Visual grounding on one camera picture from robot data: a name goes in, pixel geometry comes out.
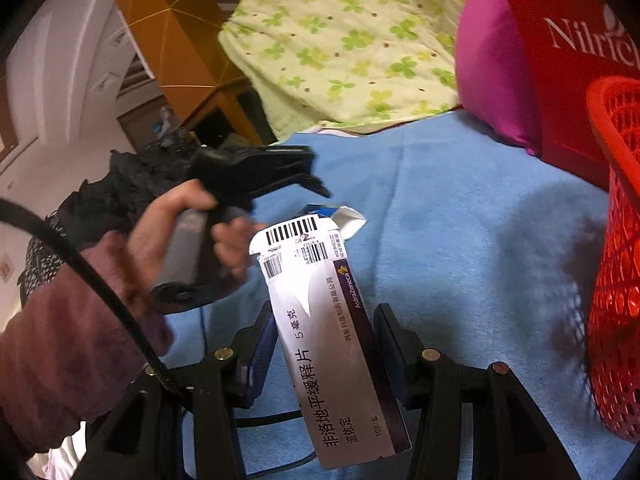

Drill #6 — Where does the white purple medicine box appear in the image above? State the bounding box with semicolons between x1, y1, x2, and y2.
250;214;411;469

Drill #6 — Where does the red Nilrich paper bag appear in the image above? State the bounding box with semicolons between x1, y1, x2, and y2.
506;0;639;190

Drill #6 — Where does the green clover pattern quilt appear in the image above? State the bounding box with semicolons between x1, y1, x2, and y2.
219;0;465;140

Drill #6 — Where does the orange wooden pillar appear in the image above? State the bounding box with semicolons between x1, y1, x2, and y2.
115;0;262;145

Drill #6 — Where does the magenta pink pillow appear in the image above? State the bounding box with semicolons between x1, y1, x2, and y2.
454;0;542;156

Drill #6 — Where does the small blue white box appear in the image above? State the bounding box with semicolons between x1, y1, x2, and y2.
302;204;368;240

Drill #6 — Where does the left hand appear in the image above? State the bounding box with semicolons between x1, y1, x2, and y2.
127;180;267;299

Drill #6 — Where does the maroon sleeve left forearm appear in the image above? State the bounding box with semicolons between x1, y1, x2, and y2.
1;226;172;460

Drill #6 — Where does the red plastic mesh basket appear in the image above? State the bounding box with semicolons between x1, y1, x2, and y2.
587;76;640;444

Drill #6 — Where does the black cable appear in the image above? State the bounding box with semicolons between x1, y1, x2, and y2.
0;198;177;394

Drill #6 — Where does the black crumpled cloth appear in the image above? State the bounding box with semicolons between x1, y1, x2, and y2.
16;128;202;306

